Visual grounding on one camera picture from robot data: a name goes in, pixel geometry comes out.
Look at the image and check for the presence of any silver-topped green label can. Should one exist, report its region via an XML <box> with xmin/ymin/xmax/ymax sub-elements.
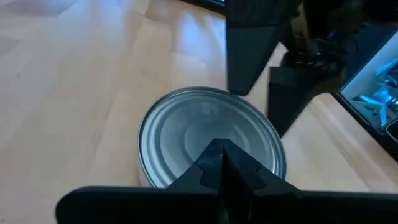
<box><xmin>137</xmin><ymin>86</ymin><xmax>287</xmax><ymax>189</ymax></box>

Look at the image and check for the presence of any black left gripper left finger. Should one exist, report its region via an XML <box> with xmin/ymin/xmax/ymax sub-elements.
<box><xmin>55</xmin><ymin>139</ymin><xmax>224</xmax><ymax>224</ymax></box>

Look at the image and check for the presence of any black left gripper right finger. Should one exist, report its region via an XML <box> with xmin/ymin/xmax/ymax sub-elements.
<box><xmin>222</xmin><ymin>139</ymin><xmax>398</xmax><ymax>224</ymax></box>

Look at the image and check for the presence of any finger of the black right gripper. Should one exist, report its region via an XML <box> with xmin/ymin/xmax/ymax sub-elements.
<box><xmin>266</xmin><ymin>55</ymin><xmax>346</xmax><ymax>138</ymax></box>
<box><xmin>225</xmin><ymin>0</ymin><xmax>299</xmax><ymax>96</ymax></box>

